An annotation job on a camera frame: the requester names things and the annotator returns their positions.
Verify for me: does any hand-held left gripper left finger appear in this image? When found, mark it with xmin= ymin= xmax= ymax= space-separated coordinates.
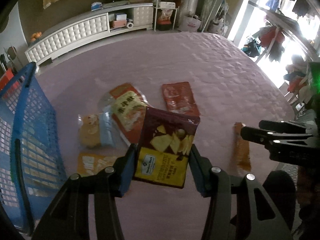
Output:
xmin=32 ymin=144 xmax=138 ymax=240

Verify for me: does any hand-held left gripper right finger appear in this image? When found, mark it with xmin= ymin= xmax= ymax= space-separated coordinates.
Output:
xmin=189 ymin=144 xmax=293 ymax=240

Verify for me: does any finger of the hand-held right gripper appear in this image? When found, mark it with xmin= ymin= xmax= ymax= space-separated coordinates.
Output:
xmin=259 ymin=119 xmax=311 ymax=133
xmin=240 ymin=126 xmax=315 ymax=147

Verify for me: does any orange stick snack packet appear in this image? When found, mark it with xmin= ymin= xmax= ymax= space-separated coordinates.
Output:
xmin=233 ymin=122 xmax=252 ymax=172

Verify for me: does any purple potato chip packet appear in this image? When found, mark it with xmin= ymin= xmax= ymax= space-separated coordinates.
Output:
xmin=132 ymin=106 xmax=201 ymax=189

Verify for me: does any blue plastic basket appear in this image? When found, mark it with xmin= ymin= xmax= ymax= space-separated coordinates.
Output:
xmin=0 ymin=62 xmax=68 ymax=236

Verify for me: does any round cookie packet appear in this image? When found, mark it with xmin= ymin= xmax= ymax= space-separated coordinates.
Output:
xmin=78 ymin=106 xmax=118 ymax=149

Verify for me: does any red packet with yellow label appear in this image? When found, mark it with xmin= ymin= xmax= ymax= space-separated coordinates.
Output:
xmin=99 ymin=82 xmax=148 ymax=146

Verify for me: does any clothes drying rack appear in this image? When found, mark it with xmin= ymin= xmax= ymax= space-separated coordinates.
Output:
xmin=239 ymin=5 xmax=320 ymax=105

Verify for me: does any plain red snack packet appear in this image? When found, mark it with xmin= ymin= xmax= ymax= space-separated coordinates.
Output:
xmin=161 ymin=81 xmax=200 ymax=117

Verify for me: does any pink quilted bed cover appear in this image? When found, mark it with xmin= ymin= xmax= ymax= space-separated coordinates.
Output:
xmin=35 ymin=32 xmax=300 ymax=240

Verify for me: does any grey leaning board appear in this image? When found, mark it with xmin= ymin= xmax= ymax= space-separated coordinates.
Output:
xmin=220 ymin=0 xmax=251 ymax=41

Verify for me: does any pink and white bag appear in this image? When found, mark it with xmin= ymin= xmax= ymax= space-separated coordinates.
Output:
xmin=178 ymin=15 xmax=202 ymax=33

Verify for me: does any patterned leaning mattress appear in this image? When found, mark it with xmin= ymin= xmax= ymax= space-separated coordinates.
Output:
xmin=202 ymin=0 xmax=226 ymax=30

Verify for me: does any black box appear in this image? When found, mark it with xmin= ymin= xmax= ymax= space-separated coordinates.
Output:
xmin=156 ymin=21 xmax=173 ymax=31

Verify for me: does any white tufted TV cabinet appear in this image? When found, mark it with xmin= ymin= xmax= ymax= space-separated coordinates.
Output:
xmin=24 ymin=2 xmax=154 ymax=63

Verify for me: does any silver covered standing air conditioner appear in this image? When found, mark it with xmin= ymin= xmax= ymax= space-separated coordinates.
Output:
xmin=184 ymin=0 xmax=208 ymax=28

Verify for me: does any red paper bag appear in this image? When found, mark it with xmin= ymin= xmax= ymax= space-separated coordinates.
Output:
xmin=0 ymin=67 xmax=14 ymax=91

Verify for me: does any orange printed bag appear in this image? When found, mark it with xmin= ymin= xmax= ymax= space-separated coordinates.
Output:
xmin=159 ymin=9 xmax=174 ymax=23

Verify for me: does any white metal rack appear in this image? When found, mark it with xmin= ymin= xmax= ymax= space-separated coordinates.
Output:
xmin=147 ymin=0 xmax=184 ymax=32

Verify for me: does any heap of oranges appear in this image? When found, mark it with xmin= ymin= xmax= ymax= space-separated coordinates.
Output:
xmin=30 ymin=31 xmax=43 ymax=43

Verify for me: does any standing fan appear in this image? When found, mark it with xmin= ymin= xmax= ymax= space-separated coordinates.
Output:
xmin=7 ymin=46 xmax=18 ymax=71

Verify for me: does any grey flat tray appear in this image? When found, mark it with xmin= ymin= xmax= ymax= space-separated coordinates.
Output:
xmin=103 ymin=0 xmax=131 ymax=9

